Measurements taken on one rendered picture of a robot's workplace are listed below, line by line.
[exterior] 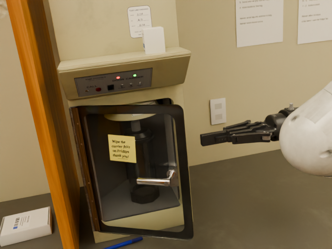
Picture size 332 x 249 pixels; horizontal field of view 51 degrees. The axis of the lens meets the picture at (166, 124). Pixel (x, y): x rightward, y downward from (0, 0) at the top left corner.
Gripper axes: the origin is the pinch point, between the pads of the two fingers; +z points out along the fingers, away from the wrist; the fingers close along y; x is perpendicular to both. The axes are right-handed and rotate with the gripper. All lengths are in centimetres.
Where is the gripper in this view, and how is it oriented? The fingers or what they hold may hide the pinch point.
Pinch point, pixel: (213, 138)
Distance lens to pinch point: 94.6
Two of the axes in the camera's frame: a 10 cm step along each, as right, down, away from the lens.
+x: 0.9, 9.4, 3.2
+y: 2.2, 2.9, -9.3
